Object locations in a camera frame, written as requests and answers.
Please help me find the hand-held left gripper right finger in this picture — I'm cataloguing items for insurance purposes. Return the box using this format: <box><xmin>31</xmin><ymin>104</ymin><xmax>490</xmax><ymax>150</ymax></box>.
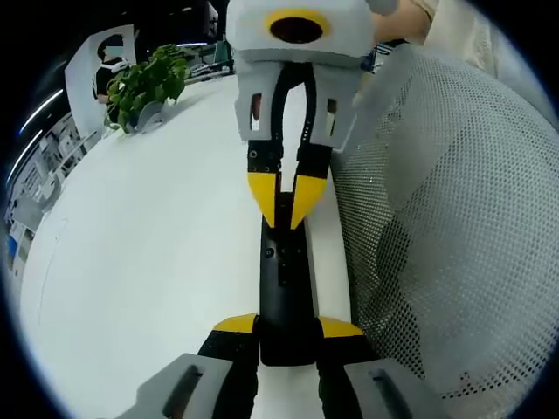
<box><xmin>314</xmin><ymin>316</ymin><xmax>445</xmax><ymax>419</ymax></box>

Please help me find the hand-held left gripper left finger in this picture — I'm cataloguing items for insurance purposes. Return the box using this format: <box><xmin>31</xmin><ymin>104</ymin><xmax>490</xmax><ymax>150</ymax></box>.
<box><xmin>115</xmin><ymin>312</ymin><xmax>261</xmax><ymax>419</ymax></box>

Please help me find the grey mesh office chair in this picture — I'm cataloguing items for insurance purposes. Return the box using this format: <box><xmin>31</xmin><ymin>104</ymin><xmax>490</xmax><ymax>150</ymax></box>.
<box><xmin>331</xmin><ymin>47</ymin><xmax>559</xmax><ymax>401</ymax></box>

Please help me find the person's beige shirt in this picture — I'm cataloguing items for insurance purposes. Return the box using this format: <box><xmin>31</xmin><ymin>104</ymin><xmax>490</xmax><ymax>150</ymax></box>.
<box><xmin>414</xmin><ymin>0</ymin><xmax>525</xmax><ymax>88</ymax></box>

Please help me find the green potted plant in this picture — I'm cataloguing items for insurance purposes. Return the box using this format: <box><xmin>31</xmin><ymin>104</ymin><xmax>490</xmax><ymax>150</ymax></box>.
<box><xmin>103</xmin><ymin>43</ymin><xmax>193</xmax><ymax>134</ymax></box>

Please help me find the black remote control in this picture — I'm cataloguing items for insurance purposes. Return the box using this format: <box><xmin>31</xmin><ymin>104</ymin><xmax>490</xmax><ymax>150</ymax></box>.
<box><xmin>259</xmin><ymin>191</ymin><xmax>316</xmax><ymax>367</ymax></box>

